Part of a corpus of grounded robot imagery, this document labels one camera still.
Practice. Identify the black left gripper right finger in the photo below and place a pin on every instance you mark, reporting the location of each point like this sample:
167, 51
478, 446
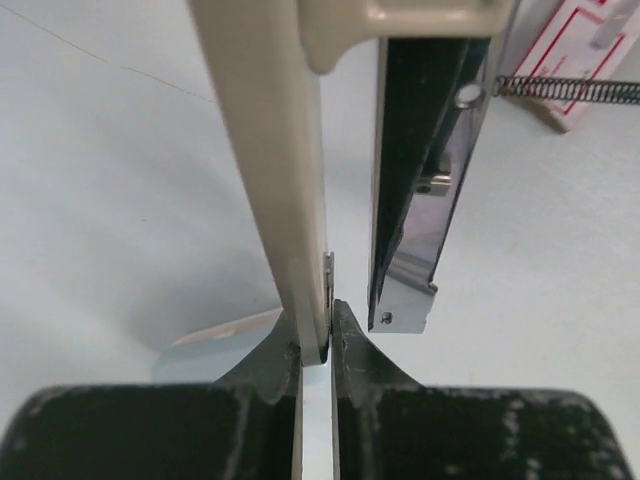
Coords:
389, 426

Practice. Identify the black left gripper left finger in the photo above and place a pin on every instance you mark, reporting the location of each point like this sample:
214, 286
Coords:
245, 425

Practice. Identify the red white staple box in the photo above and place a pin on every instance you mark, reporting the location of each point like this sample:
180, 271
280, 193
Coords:
569, 63

